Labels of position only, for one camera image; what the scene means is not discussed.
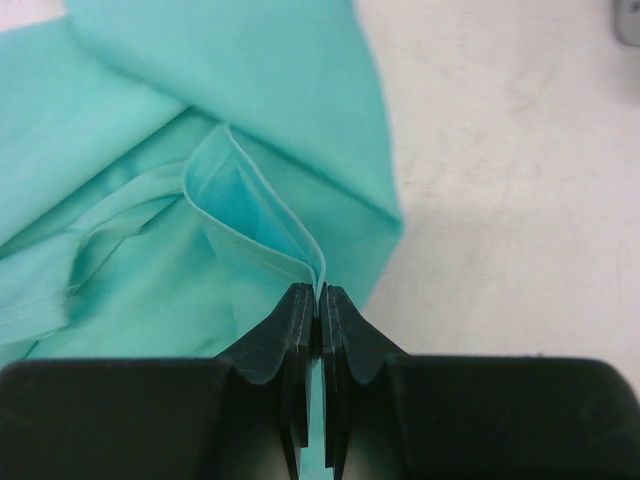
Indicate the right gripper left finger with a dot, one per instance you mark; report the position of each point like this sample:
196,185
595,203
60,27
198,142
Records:
242,414

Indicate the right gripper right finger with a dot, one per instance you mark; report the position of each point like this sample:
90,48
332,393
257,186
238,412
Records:
390,414

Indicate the teal t shirt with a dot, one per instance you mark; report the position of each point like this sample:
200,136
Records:
170,168

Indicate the white plastic laundry basket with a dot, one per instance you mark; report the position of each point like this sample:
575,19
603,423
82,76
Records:
626,21

